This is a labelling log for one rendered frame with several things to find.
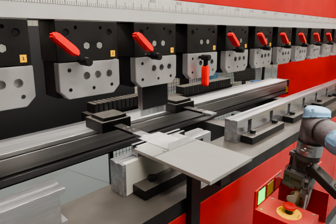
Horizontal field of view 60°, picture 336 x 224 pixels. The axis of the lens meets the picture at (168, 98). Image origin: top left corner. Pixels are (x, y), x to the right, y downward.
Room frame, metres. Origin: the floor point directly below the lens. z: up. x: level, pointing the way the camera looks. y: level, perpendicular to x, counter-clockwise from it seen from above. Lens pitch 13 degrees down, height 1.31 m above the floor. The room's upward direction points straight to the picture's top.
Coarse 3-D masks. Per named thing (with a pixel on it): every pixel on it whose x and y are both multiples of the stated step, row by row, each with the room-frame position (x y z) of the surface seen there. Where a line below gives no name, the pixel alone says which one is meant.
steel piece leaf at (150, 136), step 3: (156, 132) 0.89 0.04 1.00; (159, 132) 0.89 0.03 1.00; (147, 135) 0.86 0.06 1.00; (150, 135) 0.86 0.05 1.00; (153, 135) 0.86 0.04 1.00; (156, 135) 0.86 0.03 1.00; (159, 135) 0.86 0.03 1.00; (138, 138) 0.84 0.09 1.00; (141, 138) 0.83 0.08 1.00; (144, 138) 0.83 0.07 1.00; (147, 138) 0.83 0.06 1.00; (150, 138) 0.83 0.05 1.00
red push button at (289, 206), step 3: (282, 204) 0.79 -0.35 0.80; (285, 204) 0.79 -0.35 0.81; (288, 204) 0.78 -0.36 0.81; (291, 204) 0.78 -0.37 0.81; (294, 204) 0.79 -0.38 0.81; (285, 207) 0.78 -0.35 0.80; (288, 207) 0.77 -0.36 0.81; (291, 207) 0.77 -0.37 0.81; (294, 207) 0.77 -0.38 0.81; (285, 210) 0.79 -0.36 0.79; (288, 210) 0.77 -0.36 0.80; (291, 210) 0.77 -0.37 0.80; (288, 213) 0.78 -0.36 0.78; (291, 213) 0.78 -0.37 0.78
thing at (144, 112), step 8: (144, 88) 0.80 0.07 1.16; (152, 88) 0.82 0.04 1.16; (160, 88) 0.84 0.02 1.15; (144, 96) 0.80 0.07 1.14; (152, 96) 0.82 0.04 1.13; (160, 96) 0.84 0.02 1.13; (144, 104) 0.80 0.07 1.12; (152, 104) 0.82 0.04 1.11; (160, 104) 0.84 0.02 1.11; (144, 112) 0.81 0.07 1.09; (152, 112) 0.83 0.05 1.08
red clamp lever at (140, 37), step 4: (136, 32) 0.70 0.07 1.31; (132, 36) 0.71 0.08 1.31; (136, 36) 0.70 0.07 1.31; (140, 36) 0.70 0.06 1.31; (136, 40) 0.71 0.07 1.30; (140, 40) 0.70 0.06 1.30; (144, 40) 0.71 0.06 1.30; (140, 44) 0.72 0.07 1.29; (144, 44) 0.71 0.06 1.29; (148, 44) 0.72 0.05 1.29; (144, 48) 0.72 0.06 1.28; (148, 48) 0.72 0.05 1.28; (152, 48) 0.73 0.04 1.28; (152, 52) 0.73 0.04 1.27; (148, 56) 0.76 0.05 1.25; (152, 56) 0.75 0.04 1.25; (156, 56) 0.74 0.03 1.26; (160, 56) 0.74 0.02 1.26
